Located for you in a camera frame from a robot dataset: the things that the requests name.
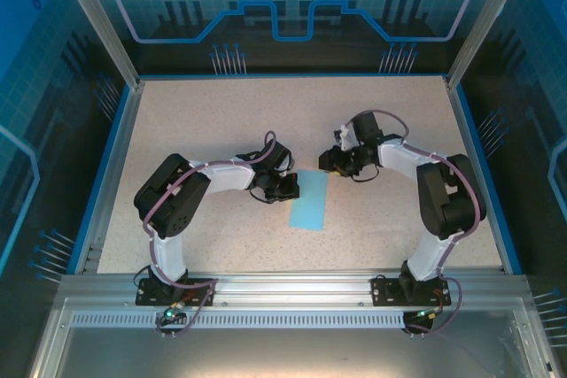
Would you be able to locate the light blue paper sheet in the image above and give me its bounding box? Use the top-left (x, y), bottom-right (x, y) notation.
top-left (287, 169), bottom-right (330, 233)

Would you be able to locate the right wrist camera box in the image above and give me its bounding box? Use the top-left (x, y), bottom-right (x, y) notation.
top-left (334, 122), bottom-right (358, 150)

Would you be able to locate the aluminium mounting rail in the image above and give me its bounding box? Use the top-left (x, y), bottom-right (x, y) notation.
top-left (59, 272), bottom-right (531, 308)

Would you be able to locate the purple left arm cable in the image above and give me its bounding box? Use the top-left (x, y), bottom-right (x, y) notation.
top-left (142, 129), bottom-right (279, 338)

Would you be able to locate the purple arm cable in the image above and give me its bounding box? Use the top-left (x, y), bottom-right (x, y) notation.
top-left (347, 108), bottom-right (484, 337)
top-left (142, 129), bottom-right (279, 338)

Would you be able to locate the slotted grey cable duct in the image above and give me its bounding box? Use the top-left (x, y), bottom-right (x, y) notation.
top-left (69, 311), bottom-right (519, 331)

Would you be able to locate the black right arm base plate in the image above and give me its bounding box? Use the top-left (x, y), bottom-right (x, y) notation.
top-left (370, 274), bottom-right (453, 307)

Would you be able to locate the blue table border frame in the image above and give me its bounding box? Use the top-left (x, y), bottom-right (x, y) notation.
top-left (66, 71), bottom-right (524, 276)

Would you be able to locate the grey metal enclosure panel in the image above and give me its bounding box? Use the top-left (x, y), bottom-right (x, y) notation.
top-left (26, 296), bottom-right (559, 378)

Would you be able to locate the aluminium side rail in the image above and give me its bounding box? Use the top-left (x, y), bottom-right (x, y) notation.
top-left (73, 81), bottom-right (145, 275)

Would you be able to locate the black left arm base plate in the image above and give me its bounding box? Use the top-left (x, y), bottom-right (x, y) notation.
top-left (135, 278), bottom-right (217, 307)

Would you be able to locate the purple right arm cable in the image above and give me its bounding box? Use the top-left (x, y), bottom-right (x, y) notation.
top-left (347, 108), bottom-right (484, 337)

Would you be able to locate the aluminium frame post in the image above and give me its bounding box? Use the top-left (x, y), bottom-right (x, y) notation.
top-left (444, 0), bottom-right (535, 89)
top-left (48, 0), bottom-right (146, 89)

